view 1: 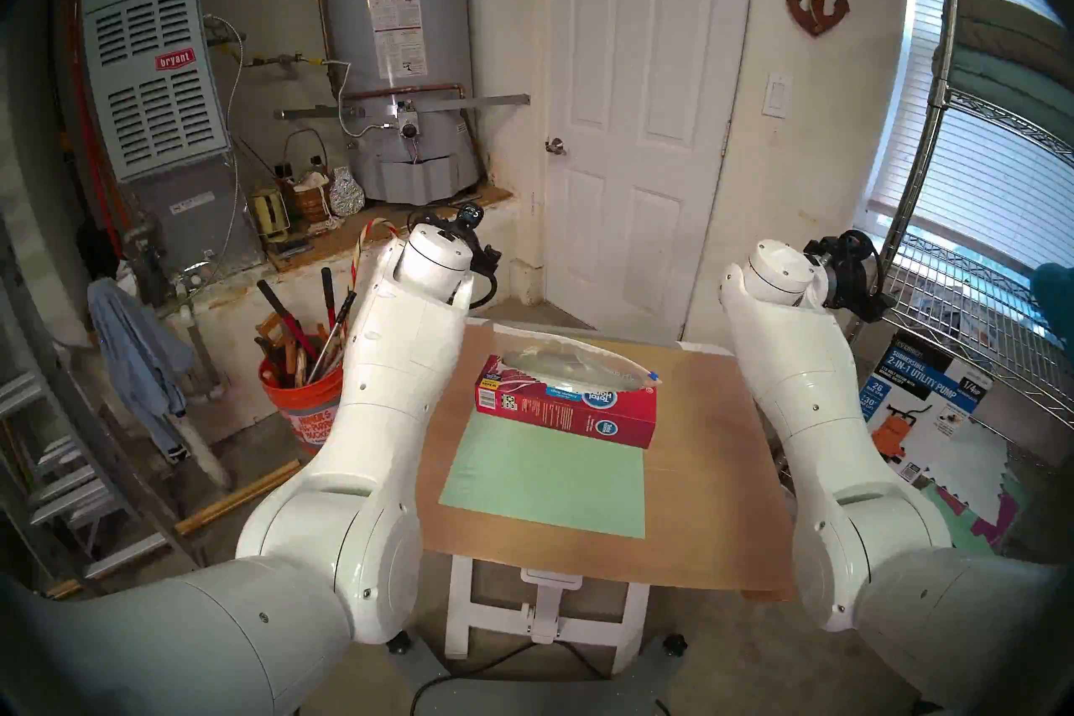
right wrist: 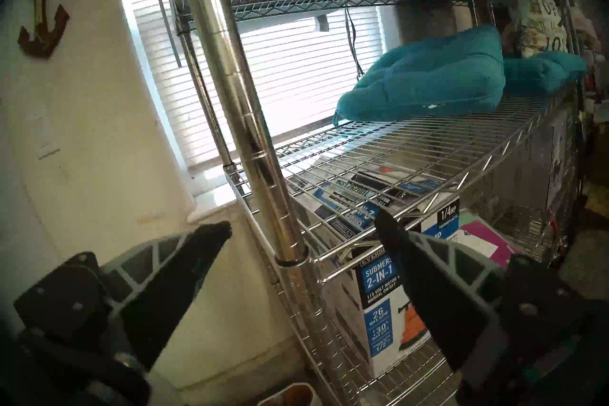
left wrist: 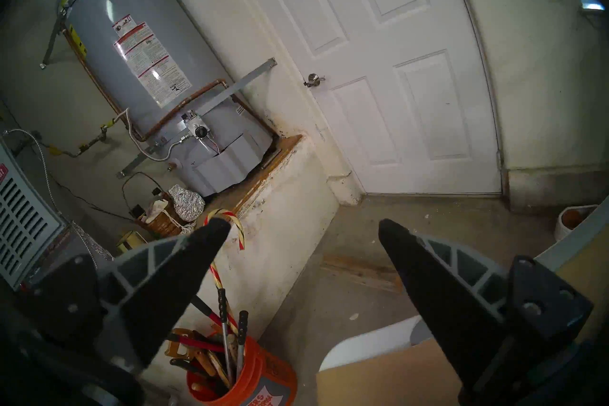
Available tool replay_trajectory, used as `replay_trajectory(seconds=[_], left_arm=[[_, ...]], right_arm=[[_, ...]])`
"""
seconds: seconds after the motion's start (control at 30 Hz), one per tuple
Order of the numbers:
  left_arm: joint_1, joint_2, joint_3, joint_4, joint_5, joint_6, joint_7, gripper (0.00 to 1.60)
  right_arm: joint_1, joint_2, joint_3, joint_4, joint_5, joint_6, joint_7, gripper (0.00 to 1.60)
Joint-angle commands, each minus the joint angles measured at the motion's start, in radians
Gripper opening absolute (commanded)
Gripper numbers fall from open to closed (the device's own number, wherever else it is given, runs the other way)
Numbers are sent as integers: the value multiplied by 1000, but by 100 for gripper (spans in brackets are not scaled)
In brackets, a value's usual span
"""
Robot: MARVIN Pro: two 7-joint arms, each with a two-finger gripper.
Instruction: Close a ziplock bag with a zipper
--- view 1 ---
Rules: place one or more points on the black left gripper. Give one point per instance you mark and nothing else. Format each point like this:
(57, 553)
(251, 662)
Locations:
(480, 249)

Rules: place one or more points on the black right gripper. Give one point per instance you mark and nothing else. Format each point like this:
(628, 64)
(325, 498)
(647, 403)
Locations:
(854, 276)

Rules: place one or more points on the clear ziplock bag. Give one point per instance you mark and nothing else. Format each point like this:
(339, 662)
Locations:
(570, 366)

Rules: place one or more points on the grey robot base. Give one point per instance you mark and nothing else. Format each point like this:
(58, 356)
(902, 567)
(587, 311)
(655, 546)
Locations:
(529, 693)

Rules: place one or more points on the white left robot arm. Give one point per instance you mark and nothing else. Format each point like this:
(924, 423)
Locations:
(394, 387)

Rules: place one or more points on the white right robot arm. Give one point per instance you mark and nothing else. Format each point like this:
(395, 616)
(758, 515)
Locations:
(797, 404)

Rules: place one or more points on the red freezer bag box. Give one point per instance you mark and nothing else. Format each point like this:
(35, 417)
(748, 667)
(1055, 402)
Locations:
(554, 416)

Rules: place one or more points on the wooden platform board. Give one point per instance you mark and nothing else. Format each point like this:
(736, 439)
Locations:
(369, 223)

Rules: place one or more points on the striped candy cane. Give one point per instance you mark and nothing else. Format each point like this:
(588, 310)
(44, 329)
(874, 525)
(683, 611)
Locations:
(357, 253)

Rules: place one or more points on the metal door knob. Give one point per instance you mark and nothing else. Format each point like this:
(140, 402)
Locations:
(555, 146)

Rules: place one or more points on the utility pump box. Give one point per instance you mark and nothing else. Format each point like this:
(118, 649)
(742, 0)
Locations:
(931, 387)

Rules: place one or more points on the crumpled foil wrap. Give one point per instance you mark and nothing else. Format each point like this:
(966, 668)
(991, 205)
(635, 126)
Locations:
(346, 194)

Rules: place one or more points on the brown wicker basket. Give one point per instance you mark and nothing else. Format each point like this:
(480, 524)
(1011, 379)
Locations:
(312, 203)

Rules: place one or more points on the white window blinds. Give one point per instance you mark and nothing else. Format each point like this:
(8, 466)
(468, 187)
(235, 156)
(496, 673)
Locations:
(1007, 186)

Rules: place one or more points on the teal fabric item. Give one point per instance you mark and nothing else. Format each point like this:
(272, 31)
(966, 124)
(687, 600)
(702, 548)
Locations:
(1057, 307)

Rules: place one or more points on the yellow jug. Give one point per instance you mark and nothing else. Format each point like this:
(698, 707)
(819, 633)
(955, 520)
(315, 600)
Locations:
(270, 215)

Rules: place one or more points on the white scalloped paper sheet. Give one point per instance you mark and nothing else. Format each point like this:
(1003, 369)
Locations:
(973, 463)

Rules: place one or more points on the orange plastic bucket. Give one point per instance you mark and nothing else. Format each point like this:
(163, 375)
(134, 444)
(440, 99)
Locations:
(310, 421)

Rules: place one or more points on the pale green cushion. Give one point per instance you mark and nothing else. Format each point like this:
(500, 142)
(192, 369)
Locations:
(998, 81)

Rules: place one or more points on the green paper sheet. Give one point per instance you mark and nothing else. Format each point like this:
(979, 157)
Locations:
(545, 488)

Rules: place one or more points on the wooden table top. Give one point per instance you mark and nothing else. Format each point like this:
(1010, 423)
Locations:
(713, 488)

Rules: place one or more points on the white panel door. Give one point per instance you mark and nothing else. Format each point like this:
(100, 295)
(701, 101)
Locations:
(650, 52)

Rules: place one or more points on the magenta foam sheet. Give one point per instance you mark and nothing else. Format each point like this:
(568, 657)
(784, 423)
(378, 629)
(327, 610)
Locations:
(1007, 525)

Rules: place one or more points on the green foam sheet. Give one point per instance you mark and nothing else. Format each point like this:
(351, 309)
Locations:
(982, 542)

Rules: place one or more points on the olive grey cushion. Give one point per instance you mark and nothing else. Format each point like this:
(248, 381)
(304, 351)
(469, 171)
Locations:
(1015, 22)

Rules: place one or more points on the wooden stick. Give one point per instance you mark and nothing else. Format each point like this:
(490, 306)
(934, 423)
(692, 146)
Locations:
(243, 494)

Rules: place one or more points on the grey Bryant furnace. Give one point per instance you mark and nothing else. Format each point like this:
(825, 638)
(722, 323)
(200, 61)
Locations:
(159, 110)

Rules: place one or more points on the blue hanging cloth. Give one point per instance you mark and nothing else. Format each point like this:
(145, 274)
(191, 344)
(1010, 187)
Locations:
(134, 354)

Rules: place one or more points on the aluminium ladder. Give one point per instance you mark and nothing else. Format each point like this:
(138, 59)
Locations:
(59, 496)

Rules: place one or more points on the white light switch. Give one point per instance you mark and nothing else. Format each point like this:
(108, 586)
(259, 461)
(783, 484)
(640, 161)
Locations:
(776, 95)

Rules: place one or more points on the white folding table frame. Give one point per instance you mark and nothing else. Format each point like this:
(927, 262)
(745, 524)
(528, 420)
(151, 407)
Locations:
(461, 614)

